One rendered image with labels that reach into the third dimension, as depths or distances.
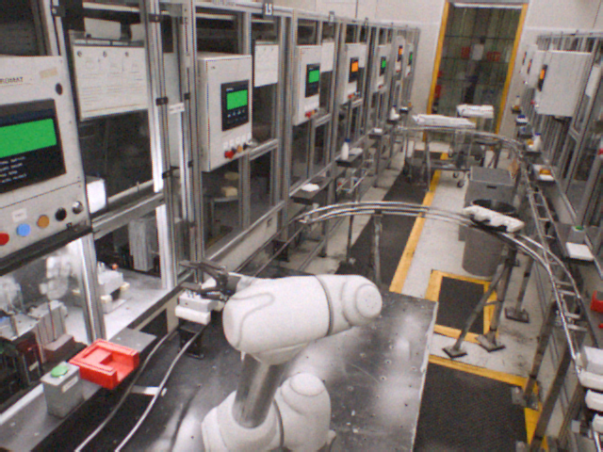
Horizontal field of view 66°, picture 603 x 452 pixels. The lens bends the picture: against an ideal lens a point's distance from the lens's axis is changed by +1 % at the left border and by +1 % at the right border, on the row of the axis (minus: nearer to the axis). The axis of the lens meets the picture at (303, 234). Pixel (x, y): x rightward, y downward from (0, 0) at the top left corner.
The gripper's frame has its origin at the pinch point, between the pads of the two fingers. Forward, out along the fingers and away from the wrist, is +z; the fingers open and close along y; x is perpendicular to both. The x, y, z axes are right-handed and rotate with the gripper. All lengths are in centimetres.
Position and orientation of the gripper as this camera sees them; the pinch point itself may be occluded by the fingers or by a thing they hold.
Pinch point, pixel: (188, 275)
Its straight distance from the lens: 167.5
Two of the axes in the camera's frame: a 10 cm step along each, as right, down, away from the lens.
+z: -9.4, -1.9, 2.9
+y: 0.6, -9.1, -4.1
